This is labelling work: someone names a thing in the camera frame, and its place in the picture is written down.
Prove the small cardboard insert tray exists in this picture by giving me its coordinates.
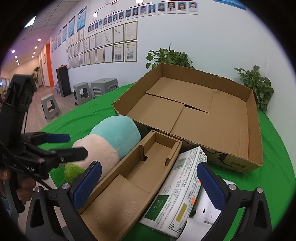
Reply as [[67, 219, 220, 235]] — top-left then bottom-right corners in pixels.
[[77, 130, 183, 241]]

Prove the tall corridor potted plant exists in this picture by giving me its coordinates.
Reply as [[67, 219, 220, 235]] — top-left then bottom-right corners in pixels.
[[32, 66, 41, 87]]

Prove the black cabinet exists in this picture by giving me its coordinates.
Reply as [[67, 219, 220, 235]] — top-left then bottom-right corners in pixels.
[[56, 67, 72, 97]]

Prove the teal pink green plush toy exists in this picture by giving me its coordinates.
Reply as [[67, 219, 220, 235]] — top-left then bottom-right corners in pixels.
[[63, 116, 142, 183]]

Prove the blue wall banner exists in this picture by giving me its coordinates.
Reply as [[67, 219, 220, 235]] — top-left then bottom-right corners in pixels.
[[213, 0, 247, 10]]

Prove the white plastic device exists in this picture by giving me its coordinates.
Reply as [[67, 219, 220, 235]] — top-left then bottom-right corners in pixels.
[[178, 179, 237, 241]]

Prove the potted plant in brown pot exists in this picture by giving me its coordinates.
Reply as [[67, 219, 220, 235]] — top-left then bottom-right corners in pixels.
[[234, 65, 275, 113]]

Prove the row of portrait photos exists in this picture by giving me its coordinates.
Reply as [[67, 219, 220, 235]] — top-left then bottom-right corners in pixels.
[[88, 2, 199, 33]]

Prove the person's left hand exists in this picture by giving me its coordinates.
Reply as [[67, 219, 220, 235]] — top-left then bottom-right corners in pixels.
[[0, 168, 36, 202]]

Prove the grey plastic stool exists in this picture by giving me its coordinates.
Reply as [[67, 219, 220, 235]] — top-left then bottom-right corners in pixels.
[[91, 77, 119, 100], [41, 94, 62, 121], [73, 82, 93, 106]]

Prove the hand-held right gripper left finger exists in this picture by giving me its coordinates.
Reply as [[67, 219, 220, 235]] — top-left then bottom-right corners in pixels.
[[25, 161, 102, 241]]

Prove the large cardboard box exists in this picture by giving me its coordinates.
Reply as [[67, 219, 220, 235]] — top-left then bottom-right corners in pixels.
[[112, 62, 264, 174]]

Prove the row of blue wall posters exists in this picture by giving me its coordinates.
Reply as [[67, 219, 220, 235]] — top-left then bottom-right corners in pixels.
[[50, 6, 87, 54]]

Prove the wall of framed certificates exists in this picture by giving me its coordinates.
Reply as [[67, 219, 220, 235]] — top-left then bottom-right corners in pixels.
[[67, 21, 138, 69]]

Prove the bushy potted green plant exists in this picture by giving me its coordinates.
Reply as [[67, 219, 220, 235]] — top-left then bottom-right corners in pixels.
[[146, 43, 196, 70]]

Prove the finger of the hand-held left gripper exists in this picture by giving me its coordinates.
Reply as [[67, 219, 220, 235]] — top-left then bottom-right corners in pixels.
[[22, 132, 71, 149], [28, 144, 88, 169]]

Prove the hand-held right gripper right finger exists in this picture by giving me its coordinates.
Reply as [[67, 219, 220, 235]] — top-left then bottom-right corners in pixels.
[[196, 163, 271, 241]]

